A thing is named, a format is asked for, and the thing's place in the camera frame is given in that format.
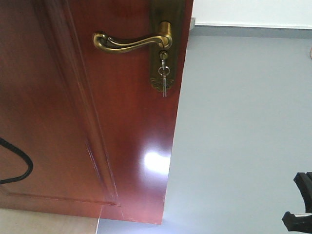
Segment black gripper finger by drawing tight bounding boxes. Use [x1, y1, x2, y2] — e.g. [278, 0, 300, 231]
[293, 172, 312, 213]
[282, 212, 312, 233]

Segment brown wooden door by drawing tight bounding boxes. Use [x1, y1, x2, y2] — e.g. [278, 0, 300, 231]
[0, 0, 193, 224]

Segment plywood base platform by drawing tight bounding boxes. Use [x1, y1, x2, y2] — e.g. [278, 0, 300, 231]
[0, 208, 98, 234]

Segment silver keys on ring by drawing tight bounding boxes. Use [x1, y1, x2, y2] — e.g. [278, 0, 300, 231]
[158, 50, 171, 98]

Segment brass handle backplate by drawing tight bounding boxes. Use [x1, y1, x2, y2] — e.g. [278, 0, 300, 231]
[150, 0, 185, 93]

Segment brass door lever handle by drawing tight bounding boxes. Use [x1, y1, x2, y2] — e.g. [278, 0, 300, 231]
[93, 21, 173, 54]

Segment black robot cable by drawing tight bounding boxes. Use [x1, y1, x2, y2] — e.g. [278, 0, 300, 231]
[0, 137, 34, 185]

